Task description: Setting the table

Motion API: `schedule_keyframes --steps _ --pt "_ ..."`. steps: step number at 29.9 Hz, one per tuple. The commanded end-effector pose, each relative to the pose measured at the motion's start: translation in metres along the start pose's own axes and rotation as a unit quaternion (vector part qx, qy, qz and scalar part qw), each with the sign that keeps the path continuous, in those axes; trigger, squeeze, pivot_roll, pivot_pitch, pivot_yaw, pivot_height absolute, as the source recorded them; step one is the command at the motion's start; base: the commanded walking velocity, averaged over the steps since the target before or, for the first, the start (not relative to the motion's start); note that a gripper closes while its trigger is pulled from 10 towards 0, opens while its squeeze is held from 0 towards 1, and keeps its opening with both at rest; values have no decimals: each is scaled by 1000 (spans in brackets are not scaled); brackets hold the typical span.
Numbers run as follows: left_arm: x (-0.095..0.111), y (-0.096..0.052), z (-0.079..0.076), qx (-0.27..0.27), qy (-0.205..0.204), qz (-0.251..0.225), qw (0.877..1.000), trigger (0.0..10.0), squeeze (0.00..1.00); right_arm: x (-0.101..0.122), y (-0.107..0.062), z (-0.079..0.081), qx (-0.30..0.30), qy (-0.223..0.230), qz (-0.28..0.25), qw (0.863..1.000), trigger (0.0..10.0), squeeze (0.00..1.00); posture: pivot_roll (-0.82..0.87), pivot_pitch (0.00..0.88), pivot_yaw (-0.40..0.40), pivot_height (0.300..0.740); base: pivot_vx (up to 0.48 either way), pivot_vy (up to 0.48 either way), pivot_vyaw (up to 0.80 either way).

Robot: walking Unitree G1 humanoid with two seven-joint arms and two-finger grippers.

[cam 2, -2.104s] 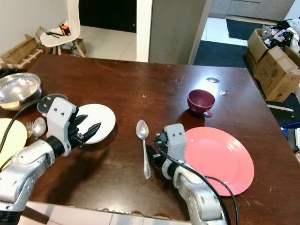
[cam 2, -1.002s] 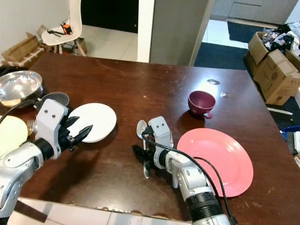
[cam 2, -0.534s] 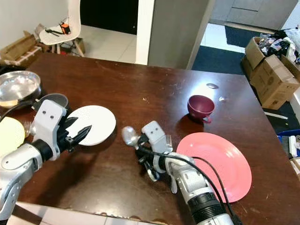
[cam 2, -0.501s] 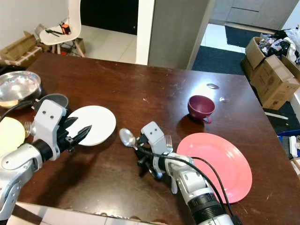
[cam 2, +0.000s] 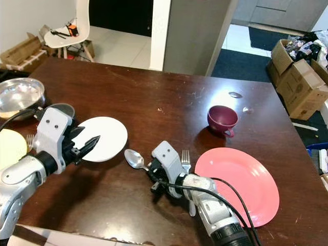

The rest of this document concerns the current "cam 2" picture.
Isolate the small dark saucer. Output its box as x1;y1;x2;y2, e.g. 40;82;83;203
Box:
42;103;76;119

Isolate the dark floor rug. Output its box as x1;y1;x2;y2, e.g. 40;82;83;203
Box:
248;26;297;51

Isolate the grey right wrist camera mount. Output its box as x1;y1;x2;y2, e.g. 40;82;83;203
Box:
151;140;188;199

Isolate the maroon cup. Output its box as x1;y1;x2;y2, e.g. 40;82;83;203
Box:
207;105;239;138

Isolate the white plate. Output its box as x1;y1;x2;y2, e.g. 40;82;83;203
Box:
78;116;129;163

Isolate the blue crate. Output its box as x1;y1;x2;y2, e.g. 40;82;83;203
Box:
306;142;328;176

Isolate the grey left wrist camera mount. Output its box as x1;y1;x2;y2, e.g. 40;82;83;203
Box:
33;106;78;174

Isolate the yellow plate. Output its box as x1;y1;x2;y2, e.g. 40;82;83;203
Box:
0;129;29;173

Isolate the grey cabinet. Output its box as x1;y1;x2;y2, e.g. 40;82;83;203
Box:
232;0;328;32

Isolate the orange black tool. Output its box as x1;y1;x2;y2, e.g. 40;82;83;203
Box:
66;22;79;38

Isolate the pink plate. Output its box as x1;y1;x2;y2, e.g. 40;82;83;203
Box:
194;147;281;228

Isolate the steel fork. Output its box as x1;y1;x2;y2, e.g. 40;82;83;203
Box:
25;134;34;153
180;150;198;217

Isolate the white chair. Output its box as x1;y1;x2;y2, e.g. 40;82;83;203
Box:
43;0;91;63

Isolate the open cardboard box with clutter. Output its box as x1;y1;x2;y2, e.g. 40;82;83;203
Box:
270;31;328;76

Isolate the small cardboard box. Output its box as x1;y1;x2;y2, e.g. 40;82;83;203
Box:
80;39;96;62

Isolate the black hand tool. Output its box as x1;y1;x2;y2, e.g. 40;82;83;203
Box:
51;30;71;39

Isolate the steel bowl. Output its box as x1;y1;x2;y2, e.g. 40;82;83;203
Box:
0;77;46;121

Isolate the steel spoon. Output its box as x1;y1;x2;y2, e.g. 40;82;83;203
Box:
124;149;152;172

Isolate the large closed cardboard box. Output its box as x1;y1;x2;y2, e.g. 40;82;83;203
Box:
276;58;328;121

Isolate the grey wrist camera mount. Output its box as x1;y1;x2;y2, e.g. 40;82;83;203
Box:
151;140;188;199
33;106;78;174

